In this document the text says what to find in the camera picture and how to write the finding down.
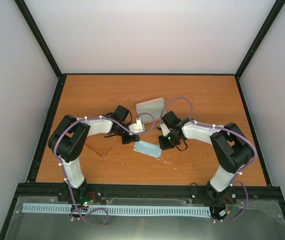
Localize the orange transparent sunglasses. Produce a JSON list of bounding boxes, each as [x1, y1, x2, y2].
[[85, 140, 117, 158]]

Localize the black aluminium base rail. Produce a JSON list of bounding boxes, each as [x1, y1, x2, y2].
[[14, 182, 283, 207]]

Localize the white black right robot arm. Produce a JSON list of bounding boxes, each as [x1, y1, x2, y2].
[[158, 111, 258, 203]]

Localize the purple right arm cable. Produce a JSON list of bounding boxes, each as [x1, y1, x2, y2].
[[158, 96, 259, 224]]

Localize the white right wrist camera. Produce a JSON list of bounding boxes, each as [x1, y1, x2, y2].
[[157, 123, 171, 137]]

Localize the black enclosure frame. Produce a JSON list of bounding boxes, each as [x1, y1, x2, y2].
[[0, 0, 285, 240]]

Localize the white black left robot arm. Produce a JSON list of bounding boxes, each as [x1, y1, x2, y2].
[[48, 105, 140, 202]]

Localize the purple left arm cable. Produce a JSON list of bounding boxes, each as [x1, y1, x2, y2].
[[53, 112, 156, 227]]

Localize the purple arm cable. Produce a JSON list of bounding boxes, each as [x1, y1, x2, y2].
[[158, 96, 259, 224], [53, 112, 156, 227]]

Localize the light blue slotted cable duct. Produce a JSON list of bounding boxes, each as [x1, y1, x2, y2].
[[21, 203, 211, 218]]

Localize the light blue cleaning cloth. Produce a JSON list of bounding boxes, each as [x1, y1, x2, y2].
[[133, 140, 162, 158]]

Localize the clear acrylic front plate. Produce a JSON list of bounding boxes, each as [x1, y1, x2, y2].
[[5, 197, 285, 240]]

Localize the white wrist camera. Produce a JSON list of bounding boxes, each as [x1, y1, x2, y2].
[[128, 118, 145, 134], [157, 123, 171, 137]]

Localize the white pink glasses case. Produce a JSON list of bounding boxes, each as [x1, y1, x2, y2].
[[135, 97, 165, 125]]

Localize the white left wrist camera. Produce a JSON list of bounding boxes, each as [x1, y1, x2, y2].
[[128, 118, 145, 134]]

